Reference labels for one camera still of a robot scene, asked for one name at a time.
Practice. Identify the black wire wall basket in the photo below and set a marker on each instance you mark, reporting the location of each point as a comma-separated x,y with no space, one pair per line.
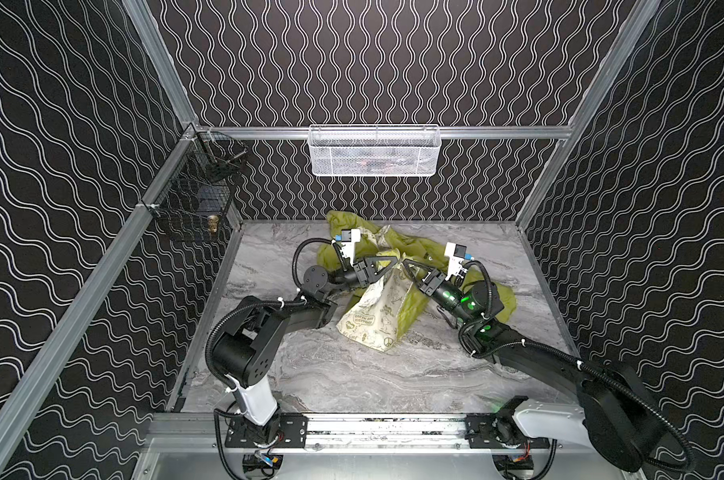
194,206

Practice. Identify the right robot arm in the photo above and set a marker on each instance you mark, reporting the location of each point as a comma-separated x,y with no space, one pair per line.
622,420

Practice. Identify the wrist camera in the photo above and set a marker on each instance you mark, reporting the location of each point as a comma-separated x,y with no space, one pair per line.
345,245
457,256

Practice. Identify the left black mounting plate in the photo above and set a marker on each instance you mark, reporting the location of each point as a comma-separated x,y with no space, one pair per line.
283,430

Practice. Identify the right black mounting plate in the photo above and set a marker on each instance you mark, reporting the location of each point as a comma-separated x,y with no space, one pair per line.
498,432

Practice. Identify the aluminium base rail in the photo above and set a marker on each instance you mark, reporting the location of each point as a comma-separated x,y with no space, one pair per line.
344,433

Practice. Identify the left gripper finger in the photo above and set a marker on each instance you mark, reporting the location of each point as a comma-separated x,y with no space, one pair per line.
381,262
376,274

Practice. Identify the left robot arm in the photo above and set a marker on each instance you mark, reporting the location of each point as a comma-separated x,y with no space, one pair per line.
242,346

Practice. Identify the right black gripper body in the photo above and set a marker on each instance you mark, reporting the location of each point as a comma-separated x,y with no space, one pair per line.
432,282

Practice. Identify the green zip-up jacket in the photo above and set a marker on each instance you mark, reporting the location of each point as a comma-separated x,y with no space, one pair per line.
380,315

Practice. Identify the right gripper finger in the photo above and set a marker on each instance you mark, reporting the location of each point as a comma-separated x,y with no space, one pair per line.
416,271
414,265

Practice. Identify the black mounting plate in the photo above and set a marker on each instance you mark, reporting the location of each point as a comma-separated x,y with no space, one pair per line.
283,430
498,432

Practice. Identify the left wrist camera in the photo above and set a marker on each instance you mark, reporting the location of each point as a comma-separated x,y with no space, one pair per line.
345,245

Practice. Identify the white mesh wall basket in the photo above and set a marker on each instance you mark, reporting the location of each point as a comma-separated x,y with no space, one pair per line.
396,150

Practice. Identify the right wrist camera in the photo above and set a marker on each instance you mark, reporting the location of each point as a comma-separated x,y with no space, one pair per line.
457,256

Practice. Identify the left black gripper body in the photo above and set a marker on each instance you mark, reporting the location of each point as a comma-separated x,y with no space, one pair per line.
360,272

